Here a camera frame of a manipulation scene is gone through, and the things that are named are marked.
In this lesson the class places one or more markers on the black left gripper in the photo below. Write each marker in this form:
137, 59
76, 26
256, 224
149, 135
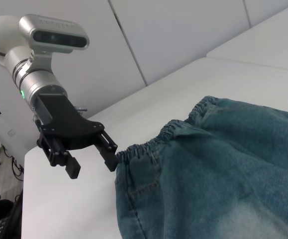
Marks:
66, 122

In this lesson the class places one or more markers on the blue denim shorts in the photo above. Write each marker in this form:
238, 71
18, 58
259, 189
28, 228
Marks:
220, 169

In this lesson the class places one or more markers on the white wall socket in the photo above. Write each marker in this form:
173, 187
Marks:
11, 133

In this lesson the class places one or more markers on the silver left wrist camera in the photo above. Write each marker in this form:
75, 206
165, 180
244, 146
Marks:
54, 27

